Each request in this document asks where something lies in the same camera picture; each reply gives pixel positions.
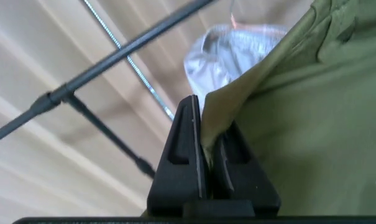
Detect green garment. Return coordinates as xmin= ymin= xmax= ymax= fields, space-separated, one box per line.
xmin=199 ymin=0 xmax=376 ymax=217

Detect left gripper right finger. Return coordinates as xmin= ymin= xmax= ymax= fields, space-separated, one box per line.
xmin=211 ymin=121 xmax=282 ymax=216

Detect pale grey shorts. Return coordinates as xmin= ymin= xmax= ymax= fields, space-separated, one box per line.
xmin=183 ymin=24 xmax=288 ymax=110

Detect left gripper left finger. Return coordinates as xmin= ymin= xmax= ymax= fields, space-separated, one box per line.
xmin=147 ymin=95 xmax=209 ymax=218

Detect black clothes rack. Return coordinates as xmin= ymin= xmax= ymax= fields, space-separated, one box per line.
xmin=0 ymin=0 xmax=216 ymax=180

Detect pink clothes hanger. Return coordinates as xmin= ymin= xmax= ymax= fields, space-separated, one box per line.
xmin=229 ymin=0 xmax=288 ymax=32

